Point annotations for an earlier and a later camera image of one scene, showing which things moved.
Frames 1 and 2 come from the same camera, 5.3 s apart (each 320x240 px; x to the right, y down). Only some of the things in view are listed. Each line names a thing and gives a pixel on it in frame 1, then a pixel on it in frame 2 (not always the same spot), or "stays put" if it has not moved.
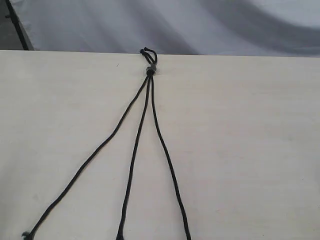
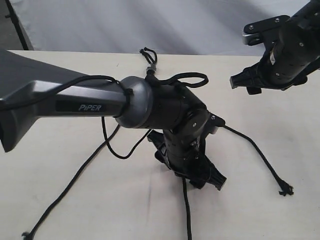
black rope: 136,168 to 150,58
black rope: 170,169 to 285,189
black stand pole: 13,16 stays put
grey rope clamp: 151,67 stays put
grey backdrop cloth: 255,28 stays put
